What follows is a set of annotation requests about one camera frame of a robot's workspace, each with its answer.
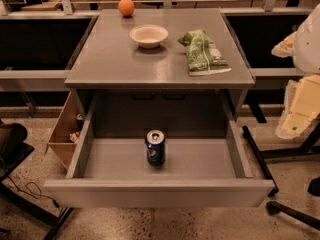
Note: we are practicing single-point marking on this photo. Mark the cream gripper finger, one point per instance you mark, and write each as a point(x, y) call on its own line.
point(285, 47)

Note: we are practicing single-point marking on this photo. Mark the blue pepsi can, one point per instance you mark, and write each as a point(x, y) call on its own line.
point(155, 147)

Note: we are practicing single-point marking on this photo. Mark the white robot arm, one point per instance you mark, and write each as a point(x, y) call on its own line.
point(303, 45)

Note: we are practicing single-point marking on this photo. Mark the grey open top drawer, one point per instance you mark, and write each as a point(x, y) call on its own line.
point(205, 162)

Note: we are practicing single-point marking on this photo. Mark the green chip bag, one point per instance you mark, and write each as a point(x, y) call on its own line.
point(204, 58)

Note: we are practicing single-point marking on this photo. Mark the black stand leg right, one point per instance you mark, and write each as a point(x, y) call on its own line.
point(265, 170)

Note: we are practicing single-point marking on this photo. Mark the white bowl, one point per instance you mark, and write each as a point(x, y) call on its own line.
point(148, 36)

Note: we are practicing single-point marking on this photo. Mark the orange fruit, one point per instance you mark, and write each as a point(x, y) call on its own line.
point(126, 7)

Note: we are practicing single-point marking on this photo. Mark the wooden side bin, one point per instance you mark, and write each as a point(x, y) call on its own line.
point(65, 133)

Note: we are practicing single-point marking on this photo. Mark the black chair left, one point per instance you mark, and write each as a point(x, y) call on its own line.
point(13, 151)

